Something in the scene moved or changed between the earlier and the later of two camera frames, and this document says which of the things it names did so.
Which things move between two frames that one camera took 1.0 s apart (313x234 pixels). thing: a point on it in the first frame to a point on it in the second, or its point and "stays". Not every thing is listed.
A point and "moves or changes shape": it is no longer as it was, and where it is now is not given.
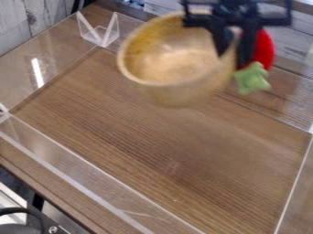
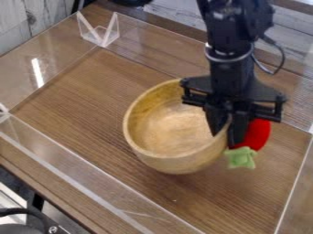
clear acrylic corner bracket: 102,36 stays
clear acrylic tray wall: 88,179 stays
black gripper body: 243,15 to 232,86
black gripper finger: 247,46 to 238,129
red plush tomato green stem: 254,75 moves or changes shape
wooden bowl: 173,61 to 168,132
